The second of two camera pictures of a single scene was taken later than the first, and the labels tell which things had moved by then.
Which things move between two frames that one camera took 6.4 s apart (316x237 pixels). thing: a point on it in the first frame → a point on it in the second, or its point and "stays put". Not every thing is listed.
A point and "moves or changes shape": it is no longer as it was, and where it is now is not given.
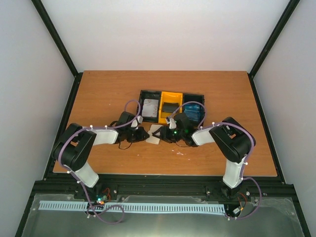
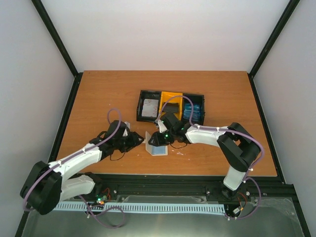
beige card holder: [152, 138] moves or changes shape
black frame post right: [289, 10] stays put
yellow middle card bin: [169, 97] stays put
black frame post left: [56, 36] stays put
